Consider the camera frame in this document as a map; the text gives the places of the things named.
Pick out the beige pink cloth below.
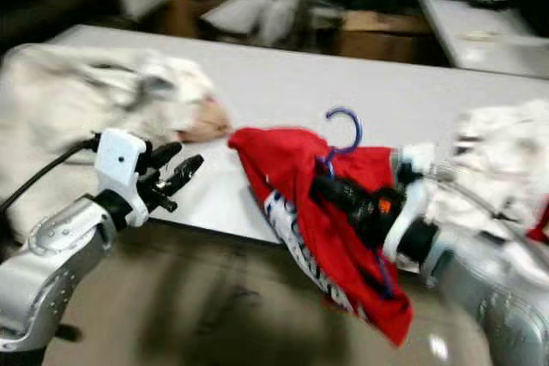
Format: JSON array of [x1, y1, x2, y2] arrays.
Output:
[[176, 96, 232, 144]]

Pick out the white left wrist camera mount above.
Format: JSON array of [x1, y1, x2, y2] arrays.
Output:
[[94, 129, 148, 228]]

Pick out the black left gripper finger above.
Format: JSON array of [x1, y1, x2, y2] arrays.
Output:
[[168, 155, 205, 197], [153, 141, 186, 170]]

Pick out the blue wire hanger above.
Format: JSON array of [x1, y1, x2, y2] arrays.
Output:
[[316, 107, 395, 298]]

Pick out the red garment white print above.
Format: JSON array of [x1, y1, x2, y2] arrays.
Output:
[[227, 126, 414, 347]]

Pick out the beige crumpled garment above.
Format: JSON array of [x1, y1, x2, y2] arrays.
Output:
[[0, 43, 211, 243]]

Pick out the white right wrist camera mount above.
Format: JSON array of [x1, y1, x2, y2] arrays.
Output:
[[382, 143, 438, 264]]

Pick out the white garment dark stripes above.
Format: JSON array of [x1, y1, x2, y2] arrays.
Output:
[[429, 100, 549, 243]]

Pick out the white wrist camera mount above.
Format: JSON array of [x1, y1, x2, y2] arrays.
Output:
[[94, 129, 148, 228], [382, 143, 438, 264]]

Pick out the brown cardboard box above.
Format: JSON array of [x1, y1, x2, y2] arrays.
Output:
[[335, 9, 438, 63]]

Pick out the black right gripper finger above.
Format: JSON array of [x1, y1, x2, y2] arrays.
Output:
[[311, 169, 365, 214]]

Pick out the grey pillow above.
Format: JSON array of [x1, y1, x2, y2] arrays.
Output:
[[262, 0, 303, 45], [202, 0, 275, 37]]

